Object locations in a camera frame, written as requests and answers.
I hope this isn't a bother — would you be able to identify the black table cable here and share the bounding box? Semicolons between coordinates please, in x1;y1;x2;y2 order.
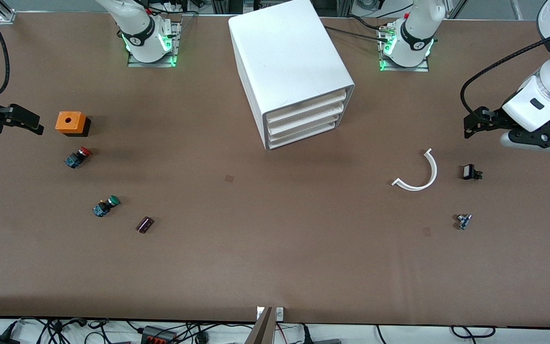
347;14;393;31
325;26;386;42

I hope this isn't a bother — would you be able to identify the black cable loop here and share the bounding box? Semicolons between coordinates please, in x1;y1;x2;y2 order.
451;326;496;339

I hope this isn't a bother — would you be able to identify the small white bracket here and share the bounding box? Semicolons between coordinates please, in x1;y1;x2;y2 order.
256;307;284;321

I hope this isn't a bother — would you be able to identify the orange button enclosure box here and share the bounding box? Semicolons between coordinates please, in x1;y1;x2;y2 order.
55;111;91;137

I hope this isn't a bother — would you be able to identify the black cable tangle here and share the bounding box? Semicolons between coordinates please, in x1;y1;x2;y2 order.
3;316;137;344

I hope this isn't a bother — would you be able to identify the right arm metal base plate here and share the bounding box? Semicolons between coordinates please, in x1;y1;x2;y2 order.
127;21;181;67

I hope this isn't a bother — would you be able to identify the green push button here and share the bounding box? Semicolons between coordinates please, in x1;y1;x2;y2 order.
93;195;121;218

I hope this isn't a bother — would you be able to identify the white plastic drawer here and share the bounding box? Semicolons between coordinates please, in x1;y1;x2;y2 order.
271;119;338;144
269;101;346;135
266;90;350;121

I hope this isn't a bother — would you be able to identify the black red power strip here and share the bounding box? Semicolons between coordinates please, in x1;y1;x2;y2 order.
141;326;178;344

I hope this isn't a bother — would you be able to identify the white drawer cabinet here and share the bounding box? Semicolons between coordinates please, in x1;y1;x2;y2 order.
228;0;357;151

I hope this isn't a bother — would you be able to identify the wooden post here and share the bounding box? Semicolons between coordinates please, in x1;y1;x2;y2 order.
244;307;275;344

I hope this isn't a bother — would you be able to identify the red push button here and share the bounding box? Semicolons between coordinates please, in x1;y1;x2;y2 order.
64;147;92;169

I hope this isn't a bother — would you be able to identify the white curved plastic strip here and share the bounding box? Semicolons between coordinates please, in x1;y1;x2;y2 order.
391;148;438;192

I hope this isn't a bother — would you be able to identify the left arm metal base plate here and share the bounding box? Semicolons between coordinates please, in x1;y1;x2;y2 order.
379;24;431;72

